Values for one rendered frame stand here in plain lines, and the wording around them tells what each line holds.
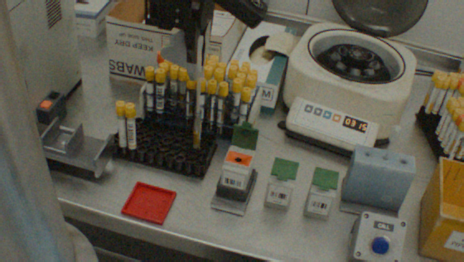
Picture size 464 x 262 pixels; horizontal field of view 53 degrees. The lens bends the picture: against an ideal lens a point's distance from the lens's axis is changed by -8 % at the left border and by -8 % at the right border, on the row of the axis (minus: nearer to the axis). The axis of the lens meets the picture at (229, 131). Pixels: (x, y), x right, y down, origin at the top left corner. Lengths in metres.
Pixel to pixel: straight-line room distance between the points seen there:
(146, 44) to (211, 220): 0.38
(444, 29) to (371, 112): 0.41
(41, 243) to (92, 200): 0.50
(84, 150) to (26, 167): 0.57
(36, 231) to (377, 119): 0.72
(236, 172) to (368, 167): 0.20
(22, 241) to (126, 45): 0.74
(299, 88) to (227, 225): 0.30
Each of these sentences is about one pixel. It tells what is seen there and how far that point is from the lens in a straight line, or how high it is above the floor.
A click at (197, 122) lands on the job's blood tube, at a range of 0.80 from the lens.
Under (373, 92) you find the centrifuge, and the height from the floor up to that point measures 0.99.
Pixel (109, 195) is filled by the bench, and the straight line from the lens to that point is 0.81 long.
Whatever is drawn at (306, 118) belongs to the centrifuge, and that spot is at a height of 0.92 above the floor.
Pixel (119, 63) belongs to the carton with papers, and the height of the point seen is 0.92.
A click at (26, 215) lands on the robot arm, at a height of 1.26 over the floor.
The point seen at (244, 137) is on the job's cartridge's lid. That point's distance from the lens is 0.77.
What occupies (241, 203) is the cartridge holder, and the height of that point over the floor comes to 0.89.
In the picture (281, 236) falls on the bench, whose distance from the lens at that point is 0.77.
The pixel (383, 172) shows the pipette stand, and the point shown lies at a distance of 0.78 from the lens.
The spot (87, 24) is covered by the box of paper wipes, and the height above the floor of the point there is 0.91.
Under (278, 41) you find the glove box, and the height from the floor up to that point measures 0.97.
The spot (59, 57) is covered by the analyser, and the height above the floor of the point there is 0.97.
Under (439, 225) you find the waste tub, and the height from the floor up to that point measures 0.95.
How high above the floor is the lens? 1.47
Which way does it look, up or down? 40 degrees down
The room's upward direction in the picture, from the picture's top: 6 degrees clockwise
